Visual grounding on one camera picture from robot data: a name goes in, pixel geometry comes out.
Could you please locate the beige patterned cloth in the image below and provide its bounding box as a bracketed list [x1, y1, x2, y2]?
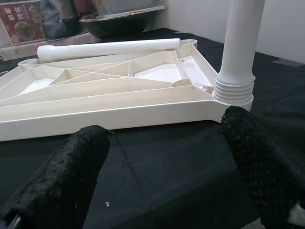
[0, 31, 96, 60]

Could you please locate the red printed food box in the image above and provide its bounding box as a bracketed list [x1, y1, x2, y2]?
[0, 0, 46, 46]

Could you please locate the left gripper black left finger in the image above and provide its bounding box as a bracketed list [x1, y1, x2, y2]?
[0, 125, 114, 229]

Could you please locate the clear plastic storage container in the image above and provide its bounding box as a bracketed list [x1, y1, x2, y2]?
[99, 0, 167, 19]

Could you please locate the white plastic children table top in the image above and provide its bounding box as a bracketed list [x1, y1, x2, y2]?
[0, 39, 253, 143]

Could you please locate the black cloth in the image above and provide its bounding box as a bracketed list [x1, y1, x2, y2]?
[0, 27, 305, 229]

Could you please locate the white plastic table leg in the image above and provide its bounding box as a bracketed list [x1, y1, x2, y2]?
[213, 0, 267, 103]
[37, 37, 182, 63]

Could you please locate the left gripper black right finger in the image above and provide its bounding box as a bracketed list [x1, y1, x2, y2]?
[220, 105, 305, 229]

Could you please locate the black plastic bag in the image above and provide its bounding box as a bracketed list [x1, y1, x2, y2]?
[39, 0, 91, 41]

